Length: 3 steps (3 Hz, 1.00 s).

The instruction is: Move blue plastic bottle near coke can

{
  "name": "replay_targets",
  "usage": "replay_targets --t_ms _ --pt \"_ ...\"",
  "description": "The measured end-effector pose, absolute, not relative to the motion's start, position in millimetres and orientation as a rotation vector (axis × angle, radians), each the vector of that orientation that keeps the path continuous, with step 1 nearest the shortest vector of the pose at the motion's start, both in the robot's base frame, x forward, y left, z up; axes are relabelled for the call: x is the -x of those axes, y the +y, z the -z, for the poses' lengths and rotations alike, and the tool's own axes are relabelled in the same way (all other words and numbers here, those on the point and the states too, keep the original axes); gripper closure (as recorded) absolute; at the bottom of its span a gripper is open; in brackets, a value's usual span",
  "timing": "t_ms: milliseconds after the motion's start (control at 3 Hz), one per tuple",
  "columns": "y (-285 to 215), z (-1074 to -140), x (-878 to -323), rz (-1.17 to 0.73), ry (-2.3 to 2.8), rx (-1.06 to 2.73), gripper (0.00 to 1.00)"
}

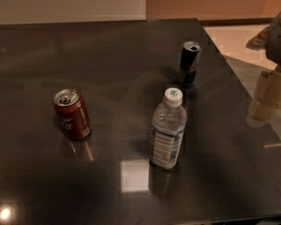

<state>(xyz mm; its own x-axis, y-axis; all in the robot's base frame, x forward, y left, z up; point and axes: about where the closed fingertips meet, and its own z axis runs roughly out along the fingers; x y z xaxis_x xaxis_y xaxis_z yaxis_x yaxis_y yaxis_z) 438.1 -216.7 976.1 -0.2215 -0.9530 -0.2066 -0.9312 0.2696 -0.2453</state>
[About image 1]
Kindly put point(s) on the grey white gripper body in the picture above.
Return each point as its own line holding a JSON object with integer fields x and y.
{"x": 280, "y": 37}

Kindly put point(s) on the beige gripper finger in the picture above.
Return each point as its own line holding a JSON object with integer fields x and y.
{"x": 260, "y": 38}
{"x": 267, "y": 99}

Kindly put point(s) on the clear plastic water bottle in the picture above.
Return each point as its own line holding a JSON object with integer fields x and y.
{"x": 168, "y": 128}

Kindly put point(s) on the dark blue energy drink can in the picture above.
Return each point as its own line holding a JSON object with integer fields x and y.
{"x": 188, "y": 65}

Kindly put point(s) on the red coke can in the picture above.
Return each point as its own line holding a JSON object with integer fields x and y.
{"x": 72, "y": 113}

